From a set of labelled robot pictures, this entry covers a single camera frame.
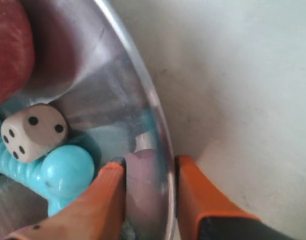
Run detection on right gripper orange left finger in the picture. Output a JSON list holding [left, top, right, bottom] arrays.
[[6, 157, 126, 240]]

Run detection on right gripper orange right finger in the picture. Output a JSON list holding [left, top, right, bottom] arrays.
[[176, 154, 306, 240]]

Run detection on round metal plate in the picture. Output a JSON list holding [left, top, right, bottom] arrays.
[[0, 0, 176, 240]]

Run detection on turquoise bone toy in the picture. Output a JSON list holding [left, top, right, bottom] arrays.
[[0, 120, 95, 216]]

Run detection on white dotted die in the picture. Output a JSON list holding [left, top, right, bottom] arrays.
[[0, 103, 68, 163]]

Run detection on red apple toy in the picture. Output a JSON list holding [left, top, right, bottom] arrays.
[[0, 0, 35, 104]]

